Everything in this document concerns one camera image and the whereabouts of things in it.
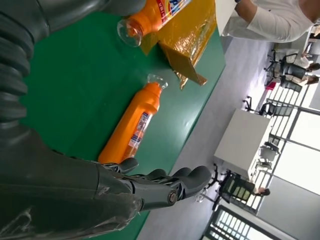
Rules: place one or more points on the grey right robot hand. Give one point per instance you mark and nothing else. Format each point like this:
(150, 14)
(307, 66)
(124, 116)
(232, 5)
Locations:
(50, 192)

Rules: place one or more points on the orange bottle, back label up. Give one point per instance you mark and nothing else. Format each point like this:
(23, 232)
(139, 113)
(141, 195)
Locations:
(132, 126)

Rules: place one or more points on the green table mat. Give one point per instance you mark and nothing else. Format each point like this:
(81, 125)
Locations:
(75, 92)

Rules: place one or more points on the yellow film wrapped cardboard box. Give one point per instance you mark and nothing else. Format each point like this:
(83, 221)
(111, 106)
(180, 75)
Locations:
(189, 36)

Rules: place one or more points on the seated background person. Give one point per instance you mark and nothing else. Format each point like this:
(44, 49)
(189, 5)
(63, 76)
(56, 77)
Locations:
(237, 188)

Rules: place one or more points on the white cabinet block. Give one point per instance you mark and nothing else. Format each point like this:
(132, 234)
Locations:
(241, 142)

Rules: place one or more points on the black office chair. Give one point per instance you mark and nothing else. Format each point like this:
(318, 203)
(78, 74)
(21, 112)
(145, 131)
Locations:
(247, 104)
(275, 109)

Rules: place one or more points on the background person at desk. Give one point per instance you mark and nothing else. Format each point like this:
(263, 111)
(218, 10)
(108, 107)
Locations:
(300, 81)
(297, 70)

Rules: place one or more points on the dark window frame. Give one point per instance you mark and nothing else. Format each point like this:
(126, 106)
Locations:
(292, 129)

